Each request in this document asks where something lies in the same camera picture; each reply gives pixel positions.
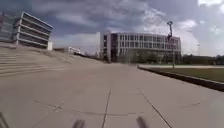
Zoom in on grey concrete slab pavement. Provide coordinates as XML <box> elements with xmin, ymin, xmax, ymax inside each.
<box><xmin>0</xmin><ymin>54</ymin><xmax>224</xmax><ymax>128</ymax></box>

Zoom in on grey glass-fronted building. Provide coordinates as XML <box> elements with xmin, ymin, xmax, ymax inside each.
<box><xmin>101</xmin><ymin>32</ymin><xmax>183</xmax><ymax>64</ymax></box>

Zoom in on low white building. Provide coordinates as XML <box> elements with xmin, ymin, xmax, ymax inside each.
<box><xmin>53</xmin><ymin>46</ymin><xmax>82</xmax><ymax>56</ymax></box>

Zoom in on robot's own part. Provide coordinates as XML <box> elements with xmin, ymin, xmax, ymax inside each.
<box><xmin>72</xmin><ymin>118</ymin><xmax>86</xmax><ymax>128</ymax></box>
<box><xmin>136</xmin><ymin>116</ymin><xmax>148</xmax><ymax>128</ymax></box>

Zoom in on wide concrete steps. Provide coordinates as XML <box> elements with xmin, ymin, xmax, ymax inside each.
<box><xmin>0</xmin><ymin>45</ymin><xmax>81</xmax><ymax>78</ymax></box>

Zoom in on white banded office building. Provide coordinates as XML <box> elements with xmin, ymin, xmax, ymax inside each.
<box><xmin>11</xmin><ymin>11</ymin><xmax>54</xmax><ymax>50</ymax></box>

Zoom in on green lawn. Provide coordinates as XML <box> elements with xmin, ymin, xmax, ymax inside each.
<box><xmin>151</xmin><ymin>67</ymin><xmax>224</xmax><ymax>84</ymax></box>

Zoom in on dark distant tree line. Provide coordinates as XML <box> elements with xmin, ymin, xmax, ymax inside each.
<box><xmin>181</xmin><ymin>54</ymin><xmax>224</xmax><ymax>66</ymax></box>

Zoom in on lamp post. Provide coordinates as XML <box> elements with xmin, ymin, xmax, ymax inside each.
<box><xmin>166</xmin><ymin>20</ymin><xmax>176</xmax><ymax>69</ymax></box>

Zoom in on dark low kerb wall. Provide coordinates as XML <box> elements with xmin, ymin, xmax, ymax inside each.
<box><xmin>137</xmin><ymin>65</ymin><xmax>224</xmax><ymax>93</ymax></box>

